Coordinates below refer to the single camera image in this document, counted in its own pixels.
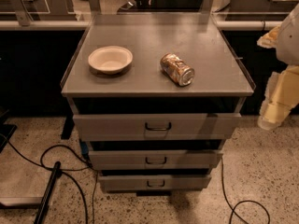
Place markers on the grey drawer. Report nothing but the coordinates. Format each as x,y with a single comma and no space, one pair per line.
154,159
128,183
141,127

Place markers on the grey metal post left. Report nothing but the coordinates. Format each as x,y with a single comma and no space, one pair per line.
21,12

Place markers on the grey drawer cabinet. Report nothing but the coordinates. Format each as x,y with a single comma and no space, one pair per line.
221,83

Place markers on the white paper bowl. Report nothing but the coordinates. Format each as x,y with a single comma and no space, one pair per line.
110,60

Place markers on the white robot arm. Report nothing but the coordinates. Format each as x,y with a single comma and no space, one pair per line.
287,49

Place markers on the crushed brown soda can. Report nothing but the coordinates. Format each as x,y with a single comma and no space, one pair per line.
177,69

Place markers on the grey top drawer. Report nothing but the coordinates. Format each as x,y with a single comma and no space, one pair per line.
141,127

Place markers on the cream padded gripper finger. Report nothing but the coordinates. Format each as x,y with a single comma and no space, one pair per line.
281,96
269,40

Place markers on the white horizontal rail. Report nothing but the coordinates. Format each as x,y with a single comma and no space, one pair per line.
82,25

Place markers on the black metal stand leg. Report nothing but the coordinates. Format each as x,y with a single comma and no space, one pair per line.
41,204

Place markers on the grey bottom drawer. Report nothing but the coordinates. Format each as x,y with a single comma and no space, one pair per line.
128,183

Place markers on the grey middle drawer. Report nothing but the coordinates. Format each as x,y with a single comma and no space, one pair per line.
154,159

